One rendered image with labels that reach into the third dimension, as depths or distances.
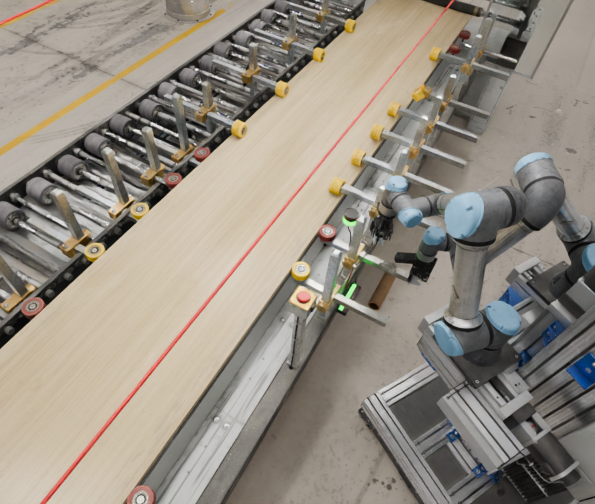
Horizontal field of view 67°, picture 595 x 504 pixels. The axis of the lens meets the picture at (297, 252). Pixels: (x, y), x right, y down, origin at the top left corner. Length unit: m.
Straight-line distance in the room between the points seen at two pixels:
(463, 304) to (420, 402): 1.16
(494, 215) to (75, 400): 1.44
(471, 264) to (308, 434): 1.51
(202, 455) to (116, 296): 0.70
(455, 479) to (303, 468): 0.73
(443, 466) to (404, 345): 0.75
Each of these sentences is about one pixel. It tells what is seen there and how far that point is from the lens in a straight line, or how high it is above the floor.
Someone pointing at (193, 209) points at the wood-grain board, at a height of 0.90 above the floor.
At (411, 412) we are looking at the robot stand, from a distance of 2.47.
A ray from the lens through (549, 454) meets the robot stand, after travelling 1.76.
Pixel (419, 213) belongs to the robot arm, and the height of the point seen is 1.34.
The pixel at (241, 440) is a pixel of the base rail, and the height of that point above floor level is 0.70.
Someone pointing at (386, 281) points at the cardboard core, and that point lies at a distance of 2.96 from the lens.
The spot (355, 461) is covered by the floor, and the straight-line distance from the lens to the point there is 2.55.
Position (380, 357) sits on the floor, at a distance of 2.77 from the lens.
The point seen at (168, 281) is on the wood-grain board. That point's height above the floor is 0.90.
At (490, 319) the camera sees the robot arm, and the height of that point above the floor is 1.27.
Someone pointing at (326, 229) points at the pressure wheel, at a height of 0.91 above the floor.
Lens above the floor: 2.45
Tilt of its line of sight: 53 degrees down
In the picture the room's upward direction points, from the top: 6 degrees clockwise
